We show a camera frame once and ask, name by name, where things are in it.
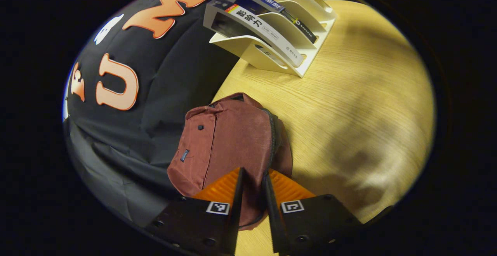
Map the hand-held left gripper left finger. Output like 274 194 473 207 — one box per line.
146 167 246 254

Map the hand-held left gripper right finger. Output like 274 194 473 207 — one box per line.
264 169 363 254

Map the maroon schoolbag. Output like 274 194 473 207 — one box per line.
167 93 294 231

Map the cream bookshelf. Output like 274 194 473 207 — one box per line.
210 0 337 78

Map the black backdrop cloth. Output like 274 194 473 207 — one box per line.
62 0 346 227

